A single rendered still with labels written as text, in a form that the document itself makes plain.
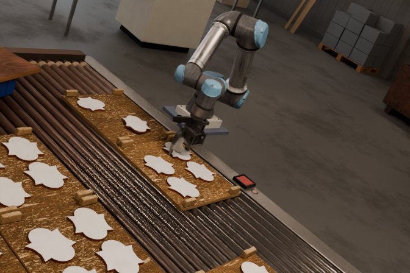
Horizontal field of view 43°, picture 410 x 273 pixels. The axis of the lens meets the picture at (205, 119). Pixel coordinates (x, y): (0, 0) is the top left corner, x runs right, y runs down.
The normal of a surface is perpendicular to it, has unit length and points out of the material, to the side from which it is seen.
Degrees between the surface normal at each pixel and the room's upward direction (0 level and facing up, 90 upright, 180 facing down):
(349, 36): 90
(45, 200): 0
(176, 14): 90
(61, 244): 0
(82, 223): 0
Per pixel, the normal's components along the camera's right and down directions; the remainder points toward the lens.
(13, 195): 0.36, -0.85
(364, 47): -0.70, 0.02
